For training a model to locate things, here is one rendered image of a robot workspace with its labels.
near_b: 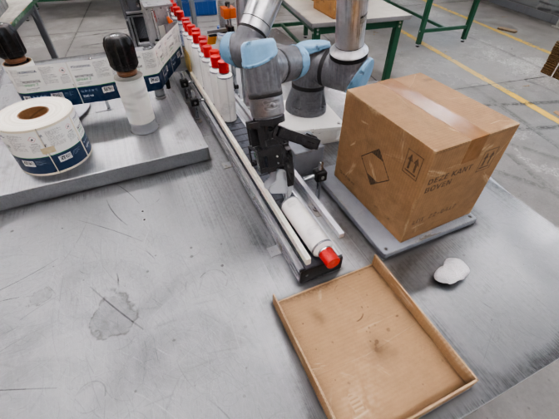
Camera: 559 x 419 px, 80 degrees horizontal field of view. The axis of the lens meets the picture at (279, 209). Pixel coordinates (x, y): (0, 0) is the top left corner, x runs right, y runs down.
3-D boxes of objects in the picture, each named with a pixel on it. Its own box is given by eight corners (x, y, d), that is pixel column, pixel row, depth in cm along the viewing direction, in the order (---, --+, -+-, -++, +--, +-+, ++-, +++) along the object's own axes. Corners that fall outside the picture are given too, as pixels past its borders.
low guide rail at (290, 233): (190, 76, 142) (190, 71, 141) (193, 76, 142) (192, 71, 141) (305, 265, 72) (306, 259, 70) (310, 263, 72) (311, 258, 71)
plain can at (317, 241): (280, 199, 81) (324, 259, 68) (299, 193, 83) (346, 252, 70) (279, 214, 85) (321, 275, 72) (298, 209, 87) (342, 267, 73)
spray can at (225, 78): (220, 117, 120) (213, 58, 106) (234, 115, 121) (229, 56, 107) (224, 124, 117) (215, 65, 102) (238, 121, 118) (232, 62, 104)
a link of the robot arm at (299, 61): (276, 37, 82) (249, 41, 74) (316, 46, 77) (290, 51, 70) (273, 71, 87) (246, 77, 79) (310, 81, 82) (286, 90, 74)
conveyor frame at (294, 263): (166, 49, 184) (164, 40, 180) (186, 46, 187) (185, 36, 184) (299, 284, 76) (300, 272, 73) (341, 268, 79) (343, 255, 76)
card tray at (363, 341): (273, 303, 72) (272, 293, 70) (372, 263, 80) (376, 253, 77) (347, 460, 53) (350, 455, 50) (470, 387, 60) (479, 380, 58)
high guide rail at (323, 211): (205, 61, 140) (205, 57, 139) (208, 61, 141) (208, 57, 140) (338, 239, 70) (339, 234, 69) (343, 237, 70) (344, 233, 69)
